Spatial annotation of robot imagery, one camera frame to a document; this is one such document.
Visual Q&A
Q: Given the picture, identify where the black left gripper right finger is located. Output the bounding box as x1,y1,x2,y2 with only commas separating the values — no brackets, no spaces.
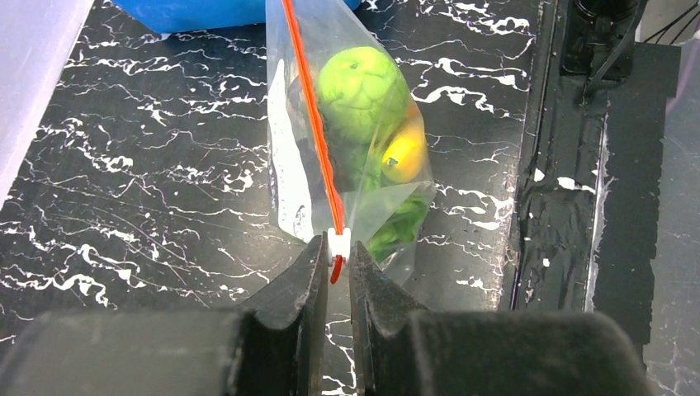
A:
348,243,651,395

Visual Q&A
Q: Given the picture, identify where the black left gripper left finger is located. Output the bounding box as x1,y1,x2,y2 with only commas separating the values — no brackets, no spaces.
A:
1,234,329,395

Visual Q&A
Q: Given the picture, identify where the yellow toy banana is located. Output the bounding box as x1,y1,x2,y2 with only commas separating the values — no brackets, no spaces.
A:
381,117,427,183

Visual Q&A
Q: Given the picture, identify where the clear orange zip top bag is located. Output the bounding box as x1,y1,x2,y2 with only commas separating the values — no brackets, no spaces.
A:
265,1,435,284

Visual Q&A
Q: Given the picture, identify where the light green toy fruit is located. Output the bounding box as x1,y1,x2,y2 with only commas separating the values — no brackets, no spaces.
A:
316,46,409,144

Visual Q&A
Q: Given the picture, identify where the green toy lettuce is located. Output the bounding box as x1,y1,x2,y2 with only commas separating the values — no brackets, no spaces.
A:
329,143,434,262

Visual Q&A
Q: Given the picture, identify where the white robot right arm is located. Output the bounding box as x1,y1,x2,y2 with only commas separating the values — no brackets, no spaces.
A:
560,0,647,101

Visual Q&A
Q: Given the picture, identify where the blue plastic bin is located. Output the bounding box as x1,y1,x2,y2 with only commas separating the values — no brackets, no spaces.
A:
111,0,362,35

